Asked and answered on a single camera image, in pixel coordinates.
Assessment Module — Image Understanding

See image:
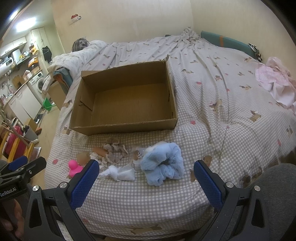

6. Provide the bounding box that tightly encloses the white folded duvet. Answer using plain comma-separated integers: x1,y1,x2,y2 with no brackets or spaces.
42,40,107,93

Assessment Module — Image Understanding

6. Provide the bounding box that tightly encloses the checkered dog-print bedsheet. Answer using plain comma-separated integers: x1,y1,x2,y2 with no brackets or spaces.
45,28,295,240

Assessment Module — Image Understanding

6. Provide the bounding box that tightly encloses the blue fluffy plush scrunchie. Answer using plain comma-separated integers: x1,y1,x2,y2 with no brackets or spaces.
140,142,185,186

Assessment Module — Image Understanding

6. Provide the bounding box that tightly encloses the yellow wooden chair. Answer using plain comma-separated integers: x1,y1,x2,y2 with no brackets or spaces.
1,120,35,163

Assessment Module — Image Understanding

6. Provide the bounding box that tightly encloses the white kitchen cabinet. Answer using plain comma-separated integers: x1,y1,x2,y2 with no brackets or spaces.
3,85,42,124

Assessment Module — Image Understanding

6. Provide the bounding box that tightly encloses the beige lace scrunchie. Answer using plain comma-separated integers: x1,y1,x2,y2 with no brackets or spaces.
103,137,129,166

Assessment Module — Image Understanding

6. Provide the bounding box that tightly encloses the open brown cardboard box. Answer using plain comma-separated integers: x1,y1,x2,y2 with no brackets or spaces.
69,59,178,136

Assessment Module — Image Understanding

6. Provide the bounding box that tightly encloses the pink crumpled cloth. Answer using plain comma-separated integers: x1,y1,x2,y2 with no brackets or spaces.
255,57,295,113

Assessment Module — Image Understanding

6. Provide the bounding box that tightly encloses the person's left hand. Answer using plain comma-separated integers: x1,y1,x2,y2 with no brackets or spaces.
1,199,25,240

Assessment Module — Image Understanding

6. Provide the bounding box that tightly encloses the teal bolster pillow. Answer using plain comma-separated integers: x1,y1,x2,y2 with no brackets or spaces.
201,31,262,62

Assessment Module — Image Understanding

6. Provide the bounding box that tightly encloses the clear googly-eye toy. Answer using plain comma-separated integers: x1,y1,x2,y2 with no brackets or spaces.
132,147,147,171

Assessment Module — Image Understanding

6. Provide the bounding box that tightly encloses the orange tan soft piece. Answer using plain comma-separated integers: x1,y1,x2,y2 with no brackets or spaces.
92,147,108,158

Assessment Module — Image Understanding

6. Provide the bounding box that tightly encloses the green dustpan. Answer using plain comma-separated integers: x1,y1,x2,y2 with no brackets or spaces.
43,97,56,111

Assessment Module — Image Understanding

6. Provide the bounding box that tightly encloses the white washing machine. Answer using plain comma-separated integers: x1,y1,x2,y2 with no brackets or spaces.
27,70,45,105

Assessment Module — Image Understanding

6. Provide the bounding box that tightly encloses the grey striped plush toy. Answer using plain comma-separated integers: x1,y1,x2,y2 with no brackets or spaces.
72,38,89,52

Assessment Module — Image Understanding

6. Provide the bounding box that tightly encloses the pink rubber duck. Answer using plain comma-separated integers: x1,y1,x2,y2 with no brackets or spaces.
68,160,83,179

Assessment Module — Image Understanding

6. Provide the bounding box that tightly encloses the brown bedside cardboard box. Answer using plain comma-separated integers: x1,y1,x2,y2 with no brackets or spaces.
48,81,69,109

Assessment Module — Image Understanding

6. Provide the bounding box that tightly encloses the beige translucent soft piece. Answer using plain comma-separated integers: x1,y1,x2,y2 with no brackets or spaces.
76,152,90,166

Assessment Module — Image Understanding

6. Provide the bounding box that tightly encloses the black hanging garment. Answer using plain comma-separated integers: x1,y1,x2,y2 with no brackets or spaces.
42,46,52,64

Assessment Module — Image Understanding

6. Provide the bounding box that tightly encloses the white knotted cloth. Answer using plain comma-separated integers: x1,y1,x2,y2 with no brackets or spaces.
99,165,135,181

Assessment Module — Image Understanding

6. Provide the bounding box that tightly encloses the red wall decoration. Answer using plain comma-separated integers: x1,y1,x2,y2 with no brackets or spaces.
69,14,81,25

